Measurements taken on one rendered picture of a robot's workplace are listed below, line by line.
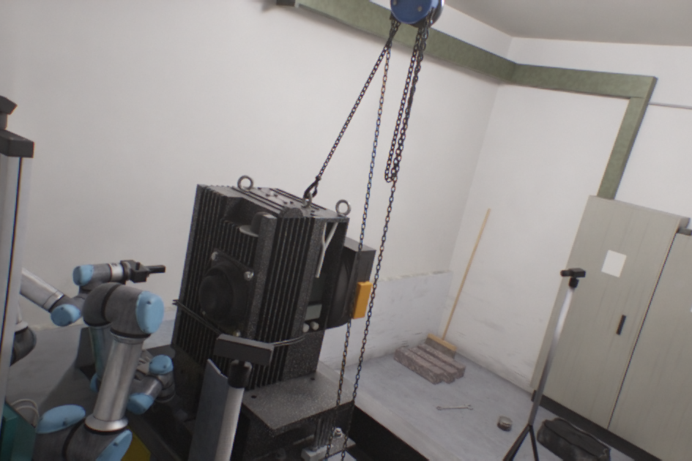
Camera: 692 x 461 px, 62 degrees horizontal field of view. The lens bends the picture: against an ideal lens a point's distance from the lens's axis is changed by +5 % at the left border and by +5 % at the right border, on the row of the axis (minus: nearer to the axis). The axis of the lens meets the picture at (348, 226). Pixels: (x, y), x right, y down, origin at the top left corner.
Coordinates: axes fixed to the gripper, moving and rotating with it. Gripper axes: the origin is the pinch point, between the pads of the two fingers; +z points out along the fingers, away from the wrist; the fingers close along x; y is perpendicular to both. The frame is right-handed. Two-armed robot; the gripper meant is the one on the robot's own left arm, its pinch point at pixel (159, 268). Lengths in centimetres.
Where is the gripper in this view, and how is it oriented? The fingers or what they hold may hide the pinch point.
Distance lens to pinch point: 241.6
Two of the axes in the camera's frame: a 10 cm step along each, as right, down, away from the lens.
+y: 2.1, -9.5, -2.1
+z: 6.8, -0.1, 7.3
